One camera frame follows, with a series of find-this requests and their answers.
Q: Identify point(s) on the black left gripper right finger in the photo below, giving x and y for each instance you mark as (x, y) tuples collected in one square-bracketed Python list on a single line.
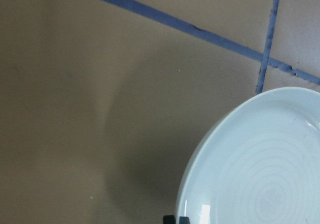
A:
[(184, 220)]

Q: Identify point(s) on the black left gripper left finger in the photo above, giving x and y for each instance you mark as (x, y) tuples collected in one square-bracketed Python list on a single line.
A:
[(168, 219)]

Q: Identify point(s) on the pale green plate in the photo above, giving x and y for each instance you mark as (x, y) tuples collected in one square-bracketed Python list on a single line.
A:
[(259, 164)]

